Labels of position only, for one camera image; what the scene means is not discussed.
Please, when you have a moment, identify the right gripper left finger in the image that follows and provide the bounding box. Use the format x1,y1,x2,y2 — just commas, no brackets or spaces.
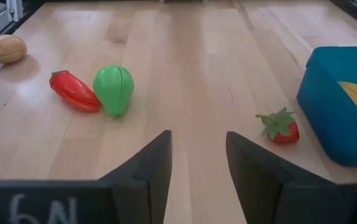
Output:
99,129,173,224

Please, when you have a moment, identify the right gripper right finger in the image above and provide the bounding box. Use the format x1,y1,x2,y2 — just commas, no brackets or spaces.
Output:
226,131,335,224

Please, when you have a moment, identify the green pear toy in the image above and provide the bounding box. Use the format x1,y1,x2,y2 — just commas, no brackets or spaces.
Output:
92,65,135,118

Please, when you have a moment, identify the teal plastic tupperware container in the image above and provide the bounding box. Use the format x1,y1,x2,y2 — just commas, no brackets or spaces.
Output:
296,46,357,168

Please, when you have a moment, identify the red chili pepper toy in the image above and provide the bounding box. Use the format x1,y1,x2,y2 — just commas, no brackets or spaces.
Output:
49,70,102,113

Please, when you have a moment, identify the brown potato toy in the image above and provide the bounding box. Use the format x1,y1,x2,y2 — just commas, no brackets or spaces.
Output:
0,34,28,65

